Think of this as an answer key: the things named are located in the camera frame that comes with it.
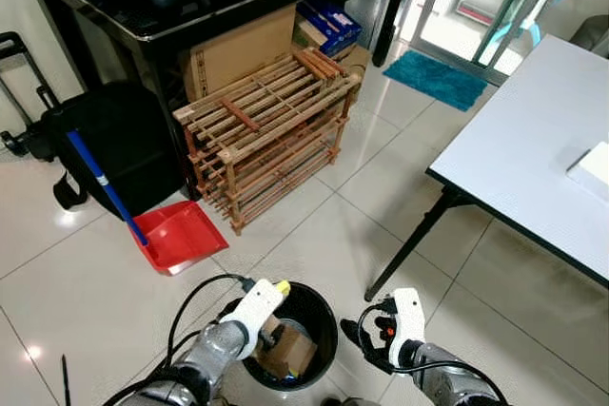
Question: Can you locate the grey chair back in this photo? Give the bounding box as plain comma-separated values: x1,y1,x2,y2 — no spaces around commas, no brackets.
571,14,609,55

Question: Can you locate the white flat box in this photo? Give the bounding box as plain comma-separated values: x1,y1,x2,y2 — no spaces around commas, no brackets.
568,143,609,200

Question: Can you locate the wooden slatted shoe rack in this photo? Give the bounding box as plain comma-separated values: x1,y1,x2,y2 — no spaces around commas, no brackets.
173,48,363,236

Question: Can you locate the black glossy desk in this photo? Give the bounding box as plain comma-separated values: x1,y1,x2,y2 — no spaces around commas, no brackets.
14,0,420,198

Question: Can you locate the black fabric bag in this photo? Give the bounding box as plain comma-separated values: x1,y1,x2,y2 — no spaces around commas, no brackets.
48,81,187,219

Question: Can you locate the black table leg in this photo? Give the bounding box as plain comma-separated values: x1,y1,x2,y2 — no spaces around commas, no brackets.
364,187,467,302

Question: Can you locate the black rubbish bin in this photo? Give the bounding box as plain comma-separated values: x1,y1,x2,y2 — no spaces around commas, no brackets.
221,280,339,393

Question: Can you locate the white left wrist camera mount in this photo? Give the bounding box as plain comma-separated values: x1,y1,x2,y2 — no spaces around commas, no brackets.
221,279,291,359

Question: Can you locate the teal floor mat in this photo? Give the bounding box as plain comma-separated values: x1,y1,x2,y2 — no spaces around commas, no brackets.
383,49,488,112

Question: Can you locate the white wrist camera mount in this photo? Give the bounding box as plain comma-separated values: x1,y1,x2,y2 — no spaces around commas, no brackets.
221,279,291,359
385,288,426,369

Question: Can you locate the black trolley handle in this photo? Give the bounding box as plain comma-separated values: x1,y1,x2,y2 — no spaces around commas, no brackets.
0,32,58,160

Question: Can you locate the red dustpan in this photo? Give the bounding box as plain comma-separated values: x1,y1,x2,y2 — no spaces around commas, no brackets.
133,200,229,277

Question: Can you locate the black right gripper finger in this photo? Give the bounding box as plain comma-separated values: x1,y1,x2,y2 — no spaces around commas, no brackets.
340,319,382,374

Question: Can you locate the large brown cardboard carton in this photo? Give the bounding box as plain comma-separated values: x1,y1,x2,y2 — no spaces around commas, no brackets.
181,4,298,103

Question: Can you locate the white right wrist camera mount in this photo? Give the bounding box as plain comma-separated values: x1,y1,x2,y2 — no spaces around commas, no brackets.
385,288,426,369

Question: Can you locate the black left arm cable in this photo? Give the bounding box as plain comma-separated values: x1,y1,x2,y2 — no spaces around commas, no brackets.
167,273,258,369

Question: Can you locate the brown cardboard box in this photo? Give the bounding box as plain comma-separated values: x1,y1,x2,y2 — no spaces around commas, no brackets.
255,319,318,380

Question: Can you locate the blue printed box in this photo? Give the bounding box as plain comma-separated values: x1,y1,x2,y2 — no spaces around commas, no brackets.
295,0,363,57

